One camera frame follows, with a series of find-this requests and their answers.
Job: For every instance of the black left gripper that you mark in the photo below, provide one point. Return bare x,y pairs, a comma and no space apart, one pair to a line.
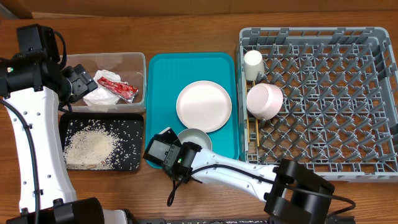
81,81

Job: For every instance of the white tissue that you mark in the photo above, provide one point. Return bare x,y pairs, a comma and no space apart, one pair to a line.
102,96

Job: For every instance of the grey bowl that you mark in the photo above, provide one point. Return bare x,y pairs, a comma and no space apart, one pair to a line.
196,136

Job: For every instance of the red snack wrapper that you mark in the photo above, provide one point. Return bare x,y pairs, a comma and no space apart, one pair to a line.
123,90

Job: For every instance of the white rice pile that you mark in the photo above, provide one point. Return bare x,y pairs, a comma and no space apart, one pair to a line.
90,147

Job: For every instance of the pink shallow bowl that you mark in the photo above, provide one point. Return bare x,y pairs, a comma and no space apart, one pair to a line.
264,101

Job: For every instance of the white cup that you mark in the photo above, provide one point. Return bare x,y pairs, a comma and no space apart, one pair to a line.
253,65

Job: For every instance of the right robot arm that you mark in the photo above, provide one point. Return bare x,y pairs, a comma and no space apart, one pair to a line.
291,193

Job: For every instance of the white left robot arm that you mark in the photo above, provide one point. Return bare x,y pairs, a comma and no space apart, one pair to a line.
32,87

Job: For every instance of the clear plastic waste bin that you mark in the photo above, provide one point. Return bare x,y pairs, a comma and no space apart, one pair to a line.
130,66

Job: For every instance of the grey dishwasher rack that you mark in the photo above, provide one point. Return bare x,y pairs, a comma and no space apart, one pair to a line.
339,115

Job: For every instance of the black plastic tray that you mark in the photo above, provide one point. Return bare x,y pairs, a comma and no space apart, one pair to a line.
133,124

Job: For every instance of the pink plate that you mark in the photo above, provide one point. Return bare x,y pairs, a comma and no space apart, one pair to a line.
204,105

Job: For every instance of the black mounting rail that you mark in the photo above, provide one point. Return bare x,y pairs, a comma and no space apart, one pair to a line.
334,220

